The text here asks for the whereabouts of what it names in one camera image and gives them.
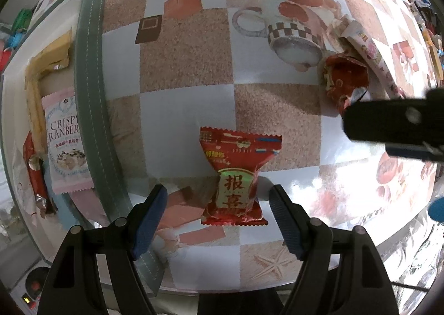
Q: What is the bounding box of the light blue snack packet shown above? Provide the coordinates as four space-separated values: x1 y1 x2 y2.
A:
51 191 75 229

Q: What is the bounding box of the red square snack packet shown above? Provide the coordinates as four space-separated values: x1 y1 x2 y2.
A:
198 125 283 227

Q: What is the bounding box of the blue plastic cup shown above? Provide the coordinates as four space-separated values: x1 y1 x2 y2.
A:
8 32 27 49

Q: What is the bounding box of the grey-green rectangular tray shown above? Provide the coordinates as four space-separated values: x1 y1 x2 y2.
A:
0 0 168 299

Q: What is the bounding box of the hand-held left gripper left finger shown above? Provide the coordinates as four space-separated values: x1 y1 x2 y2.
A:
36 184 168 315

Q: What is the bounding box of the red twisted candy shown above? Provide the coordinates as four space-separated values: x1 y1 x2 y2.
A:
323 53 371 117

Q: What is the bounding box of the red long snack packet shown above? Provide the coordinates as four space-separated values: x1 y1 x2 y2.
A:
21 131 50 219

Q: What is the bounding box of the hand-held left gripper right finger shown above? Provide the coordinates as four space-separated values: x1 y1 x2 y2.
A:
269 185 399 315

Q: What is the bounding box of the green tape roll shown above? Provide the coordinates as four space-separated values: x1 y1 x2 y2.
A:
12 7 34 30

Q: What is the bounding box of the yellow snack packet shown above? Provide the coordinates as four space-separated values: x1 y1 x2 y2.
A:
27 28 73 76

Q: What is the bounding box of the long pink patterned snack packet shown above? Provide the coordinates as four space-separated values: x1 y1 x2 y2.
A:
332 18 407 100

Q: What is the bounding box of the pink white snack packet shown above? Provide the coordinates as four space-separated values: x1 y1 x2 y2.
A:
41 87 95 195

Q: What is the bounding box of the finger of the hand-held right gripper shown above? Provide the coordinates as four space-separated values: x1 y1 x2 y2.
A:
341 87 444 162
428 196 444 222

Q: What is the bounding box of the white appliance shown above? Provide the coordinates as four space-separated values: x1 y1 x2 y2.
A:
8 259 53 314

